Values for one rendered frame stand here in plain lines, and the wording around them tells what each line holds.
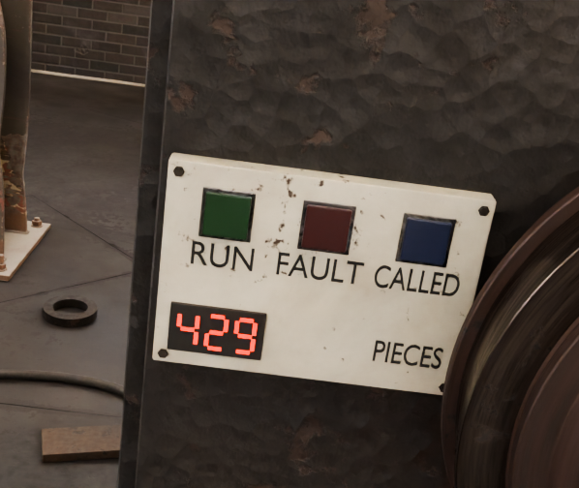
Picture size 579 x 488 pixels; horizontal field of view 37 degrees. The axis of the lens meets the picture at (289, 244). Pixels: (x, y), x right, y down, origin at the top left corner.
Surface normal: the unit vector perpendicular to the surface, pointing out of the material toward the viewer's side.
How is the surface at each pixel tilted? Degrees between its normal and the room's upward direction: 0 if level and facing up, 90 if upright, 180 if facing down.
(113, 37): 90
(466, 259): 90
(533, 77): 90
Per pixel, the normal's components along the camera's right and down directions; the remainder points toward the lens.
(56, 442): 0.13, -0.92
